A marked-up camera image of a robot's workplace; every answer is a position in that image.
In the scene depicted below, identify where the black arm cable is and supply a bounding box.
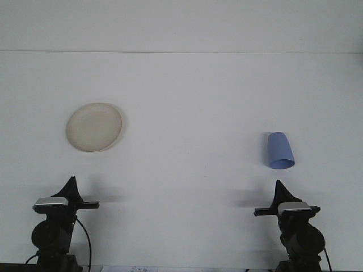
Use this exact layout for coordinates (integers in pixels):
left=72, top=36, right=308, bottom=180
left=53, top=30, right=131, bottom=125
left=74, top=216, right=94, bottom=269
left=322, top=245, right=333, bottom=272

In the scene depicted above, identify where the pale blue cup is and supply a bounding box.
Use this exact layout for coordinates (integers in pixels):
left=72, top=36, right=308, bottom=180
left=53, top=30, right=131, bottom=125
left=265, top=131, right=296, bottom=170

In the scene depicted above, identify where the dark base board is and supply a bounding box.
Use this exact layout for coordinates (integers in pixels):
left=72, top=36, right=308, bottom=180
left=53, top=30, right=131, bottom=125
left=0, top=262, right=37, bottom=272

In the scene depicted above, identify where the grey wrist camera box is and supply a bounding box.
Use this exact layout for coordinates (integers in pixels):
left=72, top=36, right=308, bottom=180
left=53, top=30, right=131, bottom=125
left=32, top=197, right=70, bottom=214
left=277, top=202, right=312, bottom=218

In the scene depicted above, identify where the pale round plate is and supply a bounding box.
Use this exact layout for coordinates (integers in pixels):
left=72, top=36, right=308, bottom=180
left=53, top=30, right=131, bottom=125
left=65, top=102, right=123, bottom=153

